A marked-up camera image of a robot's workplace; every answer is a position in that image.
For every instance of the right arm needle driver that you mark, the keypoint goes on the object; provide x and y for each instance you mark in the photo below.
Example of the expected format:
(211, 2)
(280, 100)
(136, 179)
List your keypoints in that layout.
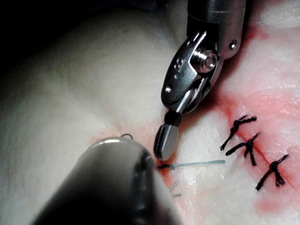
(180, 77)

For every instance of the right arm needle driver jaw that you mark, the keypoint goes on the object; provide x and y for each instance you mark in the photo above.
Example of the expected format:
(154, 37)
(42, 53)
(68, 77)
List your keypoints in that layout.
(170, 143)
(158, 144)

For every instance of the blue thread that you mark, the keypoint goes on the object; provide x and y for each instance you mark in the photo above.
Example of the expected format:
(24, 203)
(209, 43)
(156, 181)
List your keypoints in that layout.
(199, 163)

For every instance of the dark right arm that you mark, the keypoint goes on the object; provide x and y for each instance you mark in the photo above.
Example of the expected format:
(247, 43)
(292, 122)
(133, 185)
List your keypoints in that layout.
(225, 21)

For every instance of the dark left arm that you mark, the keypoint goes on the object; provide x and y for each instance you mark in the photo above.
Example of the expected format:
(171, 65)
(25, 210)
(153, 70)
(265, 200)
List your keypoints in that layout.
(105, 187)

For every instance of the blue stitching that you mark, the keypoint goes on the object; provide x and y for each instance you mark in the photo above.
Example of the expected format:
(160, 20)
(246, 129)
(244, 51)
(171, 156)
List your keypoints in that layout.
(174, 185)

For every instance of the black stitching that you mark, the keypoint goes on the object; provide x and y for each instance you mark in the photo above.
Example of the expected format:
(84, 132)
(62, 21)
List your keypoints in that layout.
(248, 145)

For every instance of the tissue pad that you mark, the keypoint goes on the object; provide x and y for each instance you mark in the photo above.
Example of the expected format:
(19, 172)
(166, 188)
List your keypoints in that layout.
(70, 93)

